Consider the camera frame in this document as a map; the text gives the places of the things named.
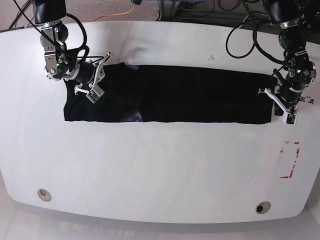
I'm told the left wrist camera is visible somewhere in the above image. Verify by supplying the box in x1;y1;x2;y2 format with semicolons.
282;112;298;126

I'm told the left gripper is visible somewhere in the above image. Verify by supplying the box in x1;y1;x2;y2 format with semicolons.
258;86;314;117

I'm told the right table grommet hole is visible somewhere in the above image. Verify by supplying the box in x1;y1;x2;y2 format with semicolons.
255;201;271;215

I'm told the red tape rectangle marker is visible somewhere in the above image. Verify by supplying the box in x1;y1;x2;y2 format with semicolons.
278;141;301;179

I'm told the table grommet hole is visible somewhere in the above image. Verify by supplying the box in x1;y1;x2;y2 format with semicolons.
255;201;271;215
37;189;52;202

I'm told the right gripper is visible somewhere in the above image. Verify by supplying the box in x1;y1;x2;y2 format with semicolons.
74;52;112;96

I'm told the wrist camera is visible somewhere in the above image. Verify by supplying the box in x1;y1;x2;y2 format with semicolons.
86;85;105;104
282;112;298;126

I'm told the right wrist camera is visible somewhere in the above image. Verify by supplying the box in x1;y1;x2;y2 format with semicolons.
86;85;105;104

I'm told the left table grommet hole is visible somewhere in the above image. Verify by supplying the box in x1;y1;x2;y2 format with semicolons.
37;189;52;202

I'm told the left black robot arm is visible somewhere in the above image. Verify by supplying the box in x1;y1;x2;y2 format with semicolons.
261;0;317;118

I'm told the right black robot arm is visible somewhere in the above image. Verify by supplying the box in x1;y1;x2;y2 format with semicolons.
32;0;112;103

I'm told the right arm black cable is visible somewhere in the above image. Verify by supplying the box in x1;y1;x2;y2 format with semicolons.
12;0;106;66

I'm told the yellow cable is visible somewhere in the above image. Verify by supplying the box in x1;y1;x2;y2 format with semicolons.
92;2;138;23

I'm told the black cable loop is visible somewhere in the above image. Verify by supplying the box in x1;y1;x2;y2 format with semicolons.
225;9;288;66

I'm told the black t-shirt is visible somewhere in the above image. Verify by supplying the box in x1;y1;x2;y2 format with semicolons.
63;63;277;125

